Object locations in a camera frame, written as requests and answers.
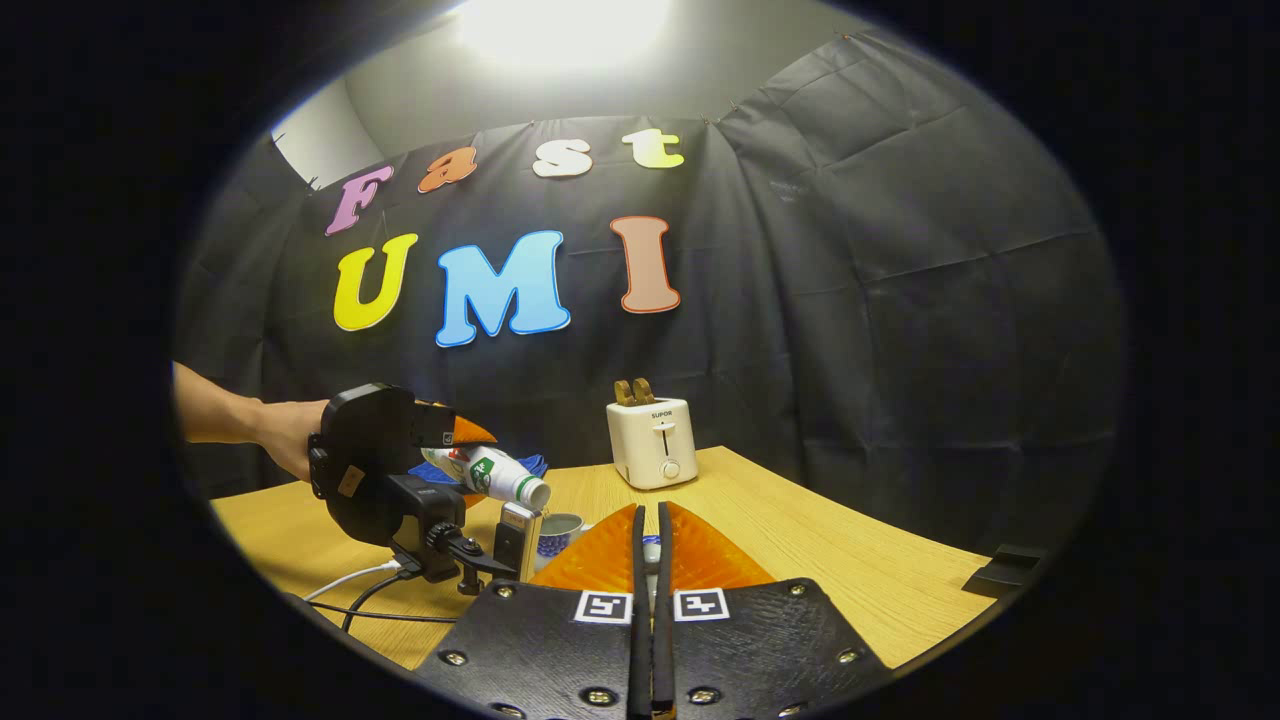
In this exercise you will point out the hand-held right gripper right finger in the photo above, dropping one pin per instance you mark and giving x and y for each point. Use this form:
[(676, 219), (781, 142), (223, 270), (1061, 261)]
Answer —
[(740, 650)]

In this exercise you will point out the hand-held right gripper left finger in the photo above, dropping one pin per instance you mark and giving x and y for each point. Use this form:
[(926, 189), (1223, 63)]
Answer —
[(560, 650)]

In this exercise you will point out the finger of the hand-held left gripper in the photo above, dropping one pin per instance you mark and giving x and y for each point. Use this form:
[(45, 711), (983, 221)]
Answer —
[(450, 428)]

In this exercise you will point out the white water bottle green label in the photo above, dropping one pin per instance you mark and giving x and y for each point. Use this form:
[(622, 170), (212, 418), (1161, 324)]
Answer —
[(495, 472)]

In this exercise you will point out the white blue teacup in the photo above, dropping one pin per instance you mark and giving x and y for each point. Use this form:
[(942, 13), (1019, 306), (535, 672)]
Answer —
[(562, 530)]

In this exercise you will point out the white teacup lid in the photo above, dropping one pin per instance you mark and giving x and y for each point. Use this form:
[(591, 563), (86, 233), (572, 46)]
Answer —
[(652, 548)]

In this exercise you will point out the blue folded towel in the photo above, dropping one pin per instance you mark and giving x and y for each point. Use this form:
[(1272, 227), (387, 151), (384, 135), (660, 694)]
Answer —
[(533, 465)]

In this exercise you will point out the brown bread slice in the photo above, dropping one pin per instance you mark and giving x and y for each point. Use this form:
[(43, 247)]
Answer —
[(644, 390), (624, 393)]

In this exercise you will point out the white toaster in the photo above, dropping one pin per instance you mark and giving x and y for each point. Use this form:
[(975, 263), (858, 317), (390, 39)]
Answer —
[(655, 445)]

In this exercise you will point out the black block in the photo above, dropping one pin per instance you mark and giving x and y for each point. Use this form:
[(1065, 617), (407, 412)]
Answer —
[(1005, 575)]

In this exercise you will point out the black backdrop cloth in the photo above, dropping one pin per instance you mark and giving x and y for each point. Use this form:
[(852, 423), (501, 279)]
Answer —
[(900, 350)]

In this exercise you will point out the ceiling light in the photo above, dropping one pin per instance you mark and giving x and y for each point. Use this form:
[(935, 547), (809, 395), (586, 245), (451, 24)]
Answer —
[(560, 30)]

